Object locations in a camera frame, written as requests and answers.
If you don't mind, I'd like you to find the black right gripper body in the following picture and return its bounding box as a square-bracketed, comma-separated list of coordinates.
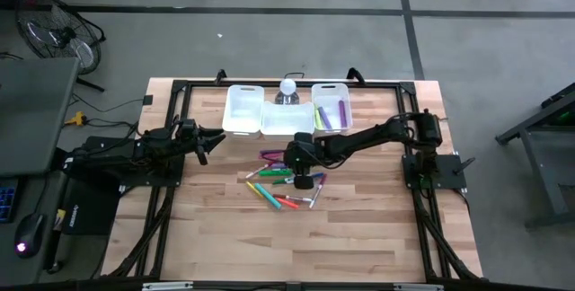
[293, 132, 326, 190]

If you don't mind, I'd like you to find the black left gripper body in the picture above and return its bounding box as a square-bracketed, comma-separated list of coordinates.
[172, 125, 209, 167]

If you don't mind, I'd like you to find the purple highlighter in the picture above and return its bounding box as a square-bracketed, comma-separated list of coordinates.
[337, 100, 349, 129]
[317, 105, 333, 131]

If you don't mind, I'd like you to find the brown thin marker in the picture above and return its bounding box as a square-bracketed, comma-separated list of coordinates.
[272, 194, 313, 203]

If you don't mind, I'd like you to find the orange highlighter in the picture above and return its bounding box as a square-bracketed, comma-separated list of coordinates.
[274, 197, 301, 210]

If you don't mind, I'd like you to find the teal highlighter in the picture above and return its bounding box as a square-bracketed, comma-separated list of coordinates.
[254, 182, 283, 211]

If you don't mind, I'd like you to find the yellow highlighter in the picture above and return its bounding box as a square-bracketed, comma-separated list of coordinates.
[244, 181, 265, 199]

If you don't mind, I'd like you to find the wide white plastic bin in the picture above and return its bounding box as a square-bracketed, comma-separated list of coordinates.
[259, 100, 316, 143]

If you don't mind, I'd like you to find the yellow power plug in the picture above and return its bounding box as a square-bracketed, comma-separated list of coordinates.
[64, 110, 90, 128]

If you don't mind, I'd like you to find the black box white print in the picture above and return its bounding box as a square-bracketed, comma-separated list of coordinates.
[60, 178, 119, 237]

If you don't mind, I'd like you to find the yellow paper tag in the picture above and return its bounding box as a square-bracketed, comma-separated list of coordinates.
[52, 208, 67, 233]

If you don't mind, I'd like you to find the grey flat panel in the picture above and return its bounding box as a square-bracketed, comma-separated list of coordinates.
[0, 57, 81, 179]

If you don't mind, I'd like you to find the black floor fan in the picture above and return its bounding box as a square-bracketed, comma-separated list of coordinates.
[15, 0, 108, 93]

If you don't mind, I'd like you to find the black computer mouse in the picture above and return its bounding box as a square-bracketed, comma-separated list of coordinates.
[13, 212, 47, 260]

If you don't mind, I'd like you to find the keyboard with blue keys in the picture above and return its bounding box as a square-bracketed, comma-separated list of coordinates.
[0, 177, 20, 225]

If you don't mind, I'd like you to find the dark grey desk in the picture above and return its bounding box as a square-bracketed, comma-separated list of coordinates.
[0, 169, 73, 286]

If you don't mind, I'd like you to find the dark metal cart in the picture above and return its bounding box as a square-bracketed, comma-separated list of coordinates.
[495, 82, 575, 230]

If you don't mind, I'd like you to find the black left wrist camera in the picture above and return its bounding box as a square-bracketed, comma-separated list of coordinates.
[178, 118, 199, 139]

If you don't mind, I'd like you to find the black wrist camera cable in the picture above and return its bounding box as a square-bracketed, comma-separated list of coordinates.
[314, 146, 348, 170]

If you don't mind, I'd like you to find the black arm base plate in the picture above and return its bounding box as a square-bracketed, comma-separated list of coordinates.
[80, 136, 186, 189]
[401, 154, 468, 192]

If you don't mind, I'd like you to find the black floor cable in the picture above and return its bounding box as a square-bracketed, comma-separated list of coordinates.
[71, 93, 147, 131]

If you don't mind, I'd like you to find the white metal bracket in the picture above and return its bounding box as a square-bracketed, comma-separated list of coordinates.
[141, 281, 195, 291]
[393, 283, 445, 291]

